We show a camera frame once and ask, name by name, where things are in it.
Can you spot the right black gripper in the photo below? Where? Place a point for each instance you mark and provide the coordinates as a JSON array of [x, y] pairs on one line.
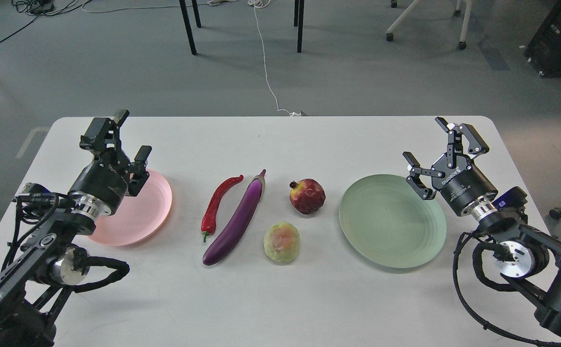
[[454, 174]]

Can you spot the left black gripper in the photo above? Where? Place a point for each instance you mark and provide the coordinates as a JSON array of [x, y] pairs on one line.
[[110, 177]]

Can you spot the red chili pepper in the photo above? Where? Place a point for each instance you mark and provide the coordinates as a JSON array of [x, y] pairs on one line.
[[208, 222]]

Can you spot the red pomegranate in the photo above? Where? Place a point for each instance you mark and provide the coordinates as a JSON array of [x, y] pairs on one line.
[[306, 196]]

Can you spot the yellow green peach fruit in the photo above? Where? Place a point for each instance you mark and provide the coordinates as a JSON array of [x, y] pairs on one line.
[[282, 242]]

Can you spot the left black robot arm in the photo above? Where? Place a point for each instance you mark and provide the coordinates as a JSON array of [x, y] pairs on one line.
[[43, 266]]

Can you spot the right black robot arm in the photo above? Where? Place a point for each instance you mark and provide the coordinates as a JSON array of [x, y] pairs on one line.
[[510, 255]]

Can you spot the pink plate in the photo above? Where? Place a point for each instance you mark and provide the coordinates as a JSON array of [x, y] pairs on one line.
[[137, 217]]

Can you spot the green plate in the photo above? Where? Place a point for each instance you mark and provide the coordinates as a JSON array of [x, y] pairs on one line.
[[389, 224]]

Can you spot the purple eggplant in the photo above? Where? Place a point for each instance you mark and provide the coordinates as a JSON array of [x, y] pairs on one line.
[[230, 236]]

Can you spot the black table legs left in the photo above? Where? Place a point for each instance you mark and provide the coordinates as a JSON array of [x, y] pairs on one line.
[[187, 22]]

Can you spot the black table legs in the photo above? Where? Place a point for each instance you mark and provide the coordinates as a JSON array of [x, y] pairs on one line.
[[187, 22], [298, 22]]

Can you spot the black table legs right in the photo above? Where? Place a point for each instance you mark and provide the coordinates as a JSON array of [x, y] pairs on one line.
[[298, 22]]

